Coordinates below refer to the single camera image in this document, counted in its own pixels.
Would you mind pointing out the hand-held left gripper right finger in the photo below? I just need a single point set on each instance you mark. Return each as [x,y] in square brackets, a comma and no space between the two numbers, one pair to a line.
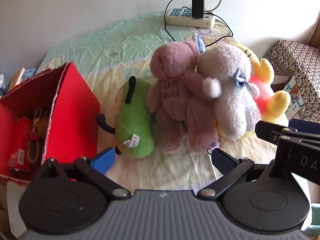
[222,161]

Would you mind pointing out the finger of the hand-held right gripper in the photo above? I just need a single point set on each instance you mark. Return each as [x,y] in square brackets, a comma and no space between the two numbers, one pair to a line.
[267,130]
[305,125]

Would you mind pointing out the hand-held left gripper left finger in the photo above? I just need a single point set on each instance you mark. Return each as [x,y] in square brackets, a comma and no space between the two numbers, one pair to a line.
[103,158]

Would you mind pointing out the yellow tiger plush toy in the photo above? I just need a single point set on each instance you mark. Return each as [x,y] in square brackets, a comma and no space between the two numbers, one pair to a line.
[265,92]

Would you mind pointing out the white plush rabbit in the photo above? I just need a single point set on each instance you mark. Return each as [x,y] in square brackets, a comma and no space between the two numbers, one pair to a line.
[230,105]

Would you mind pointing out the green plush toy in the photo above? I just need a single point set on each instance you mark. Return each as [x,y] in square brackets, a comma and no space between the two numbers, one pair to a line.
[135,120]

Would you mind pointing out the red cardboard box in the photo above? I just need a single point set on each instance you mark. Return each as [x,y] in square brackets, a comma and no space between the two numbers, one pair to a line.
[75,110]

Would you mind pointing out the brown teddy bear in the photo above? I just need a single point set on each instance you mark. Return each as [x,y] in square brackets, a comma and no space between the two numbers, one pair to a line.
[175,92]

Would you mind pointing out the white blue cardboard box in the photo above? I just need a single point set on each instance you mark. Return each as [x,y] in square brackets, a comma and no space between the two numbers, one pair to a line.
[292,97]

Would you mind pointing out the brown patterned cloth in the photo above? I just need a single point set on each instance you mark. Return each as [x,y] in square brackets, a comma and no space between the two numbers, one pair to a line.
[300,62]

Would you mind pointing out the red packet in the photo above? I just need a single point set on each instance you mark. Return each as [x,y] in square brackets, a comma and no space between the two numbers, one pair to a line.
[21,140]

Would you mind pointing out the blue white packet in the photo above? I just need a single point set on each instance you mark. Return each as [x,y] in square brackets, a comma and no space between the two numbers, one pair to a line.
[29,73]

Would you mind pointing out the yellow book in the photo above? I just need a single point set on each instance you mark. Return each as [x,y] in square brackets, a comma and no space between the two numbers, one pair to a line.
[18,77]

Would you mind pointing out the clear plastic bag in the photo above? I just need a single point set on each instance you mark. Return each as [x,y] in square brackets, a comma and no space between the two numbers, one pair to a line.
[3,85]

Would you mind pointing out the white power strip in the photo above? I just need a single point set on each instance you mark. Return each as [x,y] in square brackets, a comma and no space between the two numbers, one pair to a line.
[180,17]

